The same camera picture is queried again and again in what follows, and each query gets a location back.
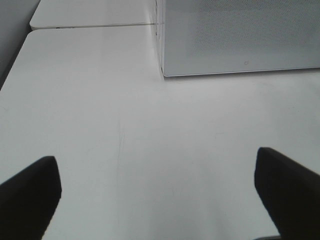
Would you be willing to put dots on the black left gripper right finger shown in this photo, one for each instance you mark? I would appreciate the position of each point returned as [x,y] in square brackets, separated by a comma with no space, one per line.
[290,193]

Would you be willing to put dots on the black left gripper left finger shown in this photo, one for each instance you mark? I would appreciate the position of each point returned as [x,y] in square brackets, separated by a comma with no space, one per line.
[28,200]

